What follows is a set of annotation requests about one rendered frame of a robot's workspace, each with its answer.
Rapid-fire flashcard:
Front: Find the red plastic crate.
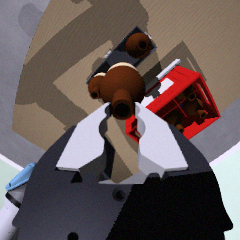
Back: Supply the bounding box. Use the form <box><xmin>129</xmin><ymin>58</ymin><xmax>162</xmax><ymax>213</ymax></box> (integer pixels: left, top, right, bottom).
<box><xmin>125</xmin><ymin>66</ymin><xmax>221</xmax><ymax>143</ymax></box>

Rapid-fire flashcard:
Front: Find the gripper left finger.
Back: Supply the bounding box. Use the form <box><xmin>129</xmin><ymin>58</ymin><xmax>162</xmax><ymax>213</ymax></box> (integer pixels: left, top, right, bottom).
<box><xmin>12</xmin><ymin>102</ymin><xmax>112</xmax><ymax>229</ymax></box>

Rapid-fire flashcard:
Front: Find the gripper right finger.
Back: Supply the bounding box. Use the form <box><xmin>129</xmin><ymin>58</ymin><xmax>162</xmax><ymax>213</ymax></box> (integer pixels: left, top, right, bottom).
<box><xmin>133</xmin><ymin>102</ymin><xmax>233</xmax><ymax>232</ymax></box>

